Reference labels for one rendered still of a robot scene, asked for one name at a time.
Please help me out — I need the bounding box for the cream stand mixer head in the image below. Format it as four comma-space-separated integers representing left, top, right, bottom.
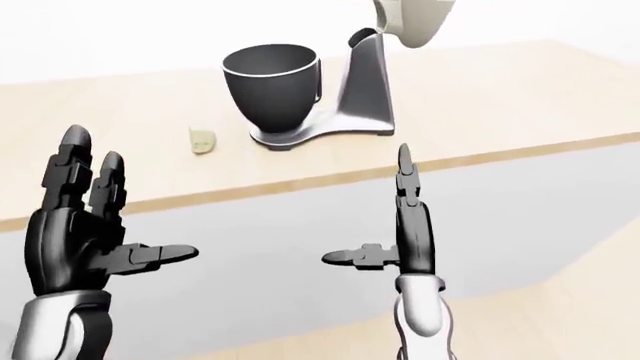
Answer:
372, 0, 457, 50

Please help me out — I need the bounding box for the dark stand mixer bowl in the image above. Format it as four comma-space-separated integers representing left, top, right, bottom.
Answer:
220, 43, 325, 135

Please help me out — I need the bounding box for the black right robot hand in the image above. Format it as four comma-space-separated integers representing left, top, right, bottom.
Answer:
321, 142, 435, 278

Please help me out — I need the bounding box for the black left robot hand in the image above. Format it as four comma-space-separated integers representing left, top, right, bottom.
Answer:
27, 124, 200, 298

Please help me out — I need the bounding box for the pale cheese wedge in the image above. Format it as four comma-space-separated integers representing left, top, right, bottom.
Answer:
188, 126, 218, 156

